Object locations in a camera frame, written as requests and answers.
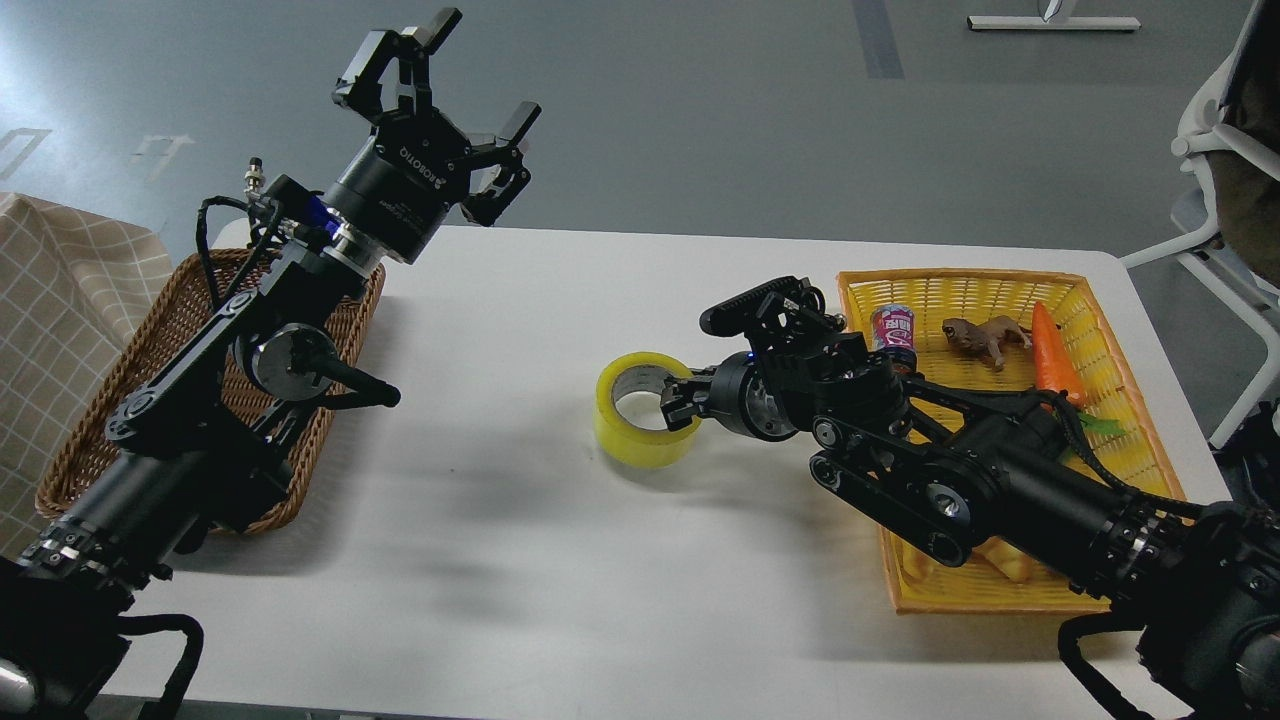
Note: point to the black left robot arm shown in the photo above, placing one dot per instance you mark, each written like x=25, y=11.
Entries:
x=205, y=442

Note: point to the white stand base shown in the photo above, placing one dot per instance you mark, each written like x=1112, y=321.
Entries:
x=1057, y=16

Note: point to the small red drink can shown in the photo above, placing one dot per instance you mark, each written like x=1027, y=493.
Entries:
x=893, y=335

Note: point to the yellow tape roll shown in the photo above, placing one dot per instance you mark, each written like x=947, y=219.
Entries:
x=627, y=421

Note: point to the brown wicker basket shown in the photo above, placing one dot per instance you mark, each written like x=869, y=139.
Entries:
x=181, y=308

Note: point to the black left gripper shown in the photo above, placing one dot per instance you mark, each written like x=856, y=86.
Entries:
x=415, y=165

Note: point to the brown toy animal figure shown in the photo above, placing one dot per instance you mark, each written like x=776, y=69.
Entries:
x=986, y=339

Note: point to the beige checkered cloth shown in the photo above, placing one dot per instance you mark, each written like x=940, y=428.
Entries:
x=74, y=288

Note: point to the yellow plastic basket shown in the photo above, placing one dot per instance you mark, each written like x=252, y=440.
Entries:
x=1132, y=451

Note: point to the white office chair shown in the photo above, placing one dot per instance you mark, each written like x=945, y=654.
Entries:
x=1227, y=141

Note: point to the orange toy carrot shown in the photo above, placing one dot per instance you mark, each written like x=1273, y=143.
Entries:
x=1055, y=370

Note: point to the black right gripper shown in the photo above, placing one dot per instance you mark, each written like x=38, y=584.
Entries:
x=733, y=393

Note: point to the toy croissant bread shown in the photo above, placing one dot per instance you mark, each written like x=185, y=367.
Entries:
x=1017, y=566

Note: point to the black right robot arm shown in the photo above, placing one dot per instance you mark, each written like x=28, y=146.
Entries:
x=947, y=469

